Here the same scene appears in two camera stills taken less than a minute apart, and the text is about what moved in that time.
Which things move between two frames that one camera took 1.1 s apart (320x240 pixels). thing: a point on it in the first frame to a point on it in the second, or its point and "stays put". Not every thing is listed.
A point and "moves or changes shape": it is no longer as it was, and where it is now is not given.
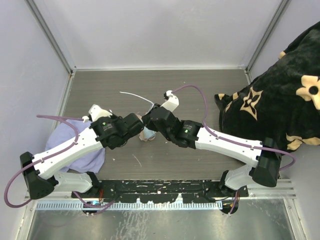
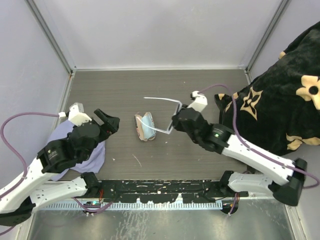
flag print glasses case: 141,135 stays put
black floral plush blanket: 282,102 stays put
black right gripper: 148,123 to 177,123
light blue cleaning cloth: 147,133 stays put
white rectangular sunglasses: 139,96 moves or changes shape
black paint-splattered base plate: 159,191 stays put
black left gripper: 115,117 to 112,123
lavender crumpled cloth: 63,133 stays put
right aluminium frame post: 279,12 stays put
